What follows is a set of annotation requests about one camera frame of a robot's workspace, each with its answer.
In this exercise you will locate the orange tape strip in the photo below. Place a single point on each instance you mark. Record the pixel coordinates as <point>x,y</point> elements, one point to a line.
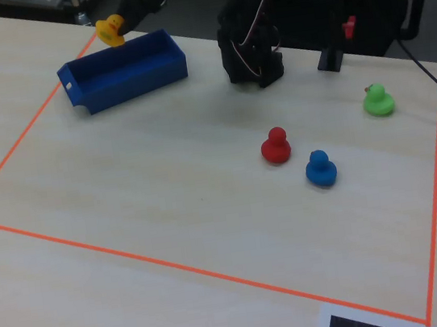
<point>197,270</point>
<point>436,190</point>
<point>16,145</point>

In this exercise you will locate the blue rubber duck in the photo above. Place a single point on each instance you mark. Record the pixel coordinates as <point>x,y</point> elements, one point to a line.
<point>321,171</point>

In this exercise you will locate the yellow rubber duck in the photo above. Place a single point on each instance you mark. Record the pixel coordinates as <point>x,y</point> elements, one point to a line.
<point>110,30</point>

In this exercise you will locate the green rubber duck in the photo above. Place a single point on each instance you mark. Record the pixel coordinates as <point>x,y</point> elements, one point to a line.
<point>377,102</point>

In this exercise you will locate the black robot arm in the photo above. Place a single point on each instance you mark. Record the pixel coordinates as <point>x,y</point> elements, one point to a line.
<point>236,27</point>

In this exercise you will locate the blue open box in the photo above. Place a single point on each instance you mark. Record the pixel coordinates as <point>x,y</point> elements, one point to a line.
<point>126,83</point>

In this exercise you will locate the red rubber duck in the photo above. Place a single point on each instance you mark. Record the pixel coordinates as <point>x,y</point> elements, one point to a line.
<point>276,149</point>

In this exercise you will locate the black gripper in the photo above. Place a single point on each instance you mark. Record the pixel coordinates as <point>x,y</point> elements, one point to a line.
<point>135,13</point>

